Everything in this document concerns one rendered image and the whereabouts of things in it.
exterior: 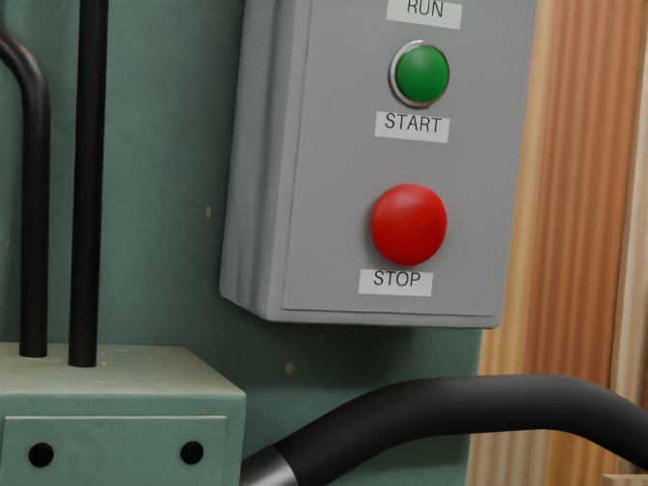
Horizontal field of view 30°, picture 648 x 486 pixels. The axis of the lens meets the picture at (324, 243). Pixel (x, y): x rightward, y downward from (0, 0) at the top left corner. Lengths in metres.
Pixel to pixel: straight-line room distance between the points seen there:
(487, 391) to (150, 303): 0.14
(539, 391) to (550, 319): 1.50
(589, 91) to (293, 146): 1.62
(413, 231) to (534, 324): 1.57
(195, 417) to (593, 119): 1.67
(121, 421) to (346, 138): 0.13
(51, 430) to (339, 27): 0.17
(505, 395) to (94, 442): 0.18
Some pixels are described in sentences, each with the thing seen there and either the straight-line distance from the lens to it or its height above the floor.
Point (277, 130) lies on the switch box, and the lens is 0.43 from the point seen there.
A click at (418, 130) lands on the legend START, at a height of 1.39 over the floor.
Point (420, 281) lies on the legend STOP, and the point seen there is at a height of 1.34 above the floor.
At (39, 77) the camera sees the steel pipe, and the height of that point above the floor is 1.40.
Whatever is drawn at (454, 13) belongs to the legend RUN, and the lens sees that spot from 0.46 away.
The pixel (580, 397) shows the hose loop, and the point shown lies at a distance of 0.53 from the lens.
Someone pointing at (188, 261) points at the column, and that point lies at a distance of 0.49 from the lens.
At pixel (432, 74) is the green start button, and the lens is 0.44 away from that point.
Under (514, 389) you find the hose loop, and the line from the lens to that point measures 0.51.
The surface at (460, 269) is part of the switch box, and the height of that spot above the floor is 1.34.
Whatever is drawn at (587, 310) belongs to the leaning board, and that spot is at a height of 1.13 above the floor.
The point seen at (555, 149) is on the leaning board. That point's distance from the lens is 2.00.
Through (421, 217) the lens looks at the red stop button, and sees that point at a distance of 0.44.
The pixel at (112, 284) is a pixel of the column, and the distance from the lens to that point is 0.48.
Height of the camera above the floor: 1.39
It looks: 6 degrees down
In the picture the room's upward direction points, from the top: 6 degrees clockwise
